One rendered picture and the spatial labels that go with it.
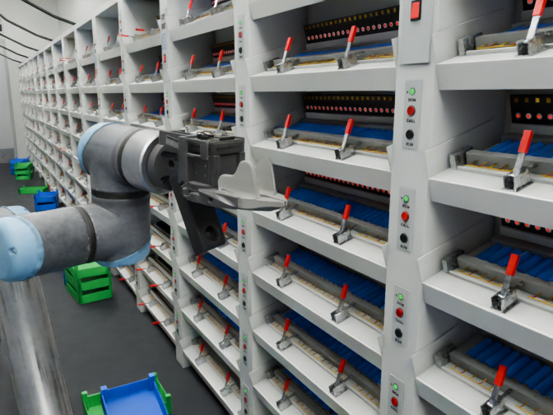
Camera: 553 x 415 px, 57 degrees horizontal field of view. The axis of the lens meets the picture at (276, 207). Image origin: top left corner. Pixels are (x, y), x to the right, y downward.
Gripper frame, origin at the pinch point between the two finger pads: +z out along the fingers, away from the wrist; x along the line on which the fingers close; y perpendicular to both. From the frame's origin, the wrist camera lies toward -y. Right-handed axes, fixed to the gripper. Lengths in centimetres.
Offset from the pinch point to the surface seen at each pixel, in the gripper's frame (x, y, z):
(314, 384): 53, -63, -24
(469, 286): 40.3, -19.3, 13.3
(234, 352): 77, -86, -74
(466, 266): 44.8, -17.3, 10.9
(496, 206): 35.5, -2.8, 16.5
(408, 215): 41.2, -9.2, 0.0
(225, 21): 74, 29, -80
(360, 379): 55, -57, -12
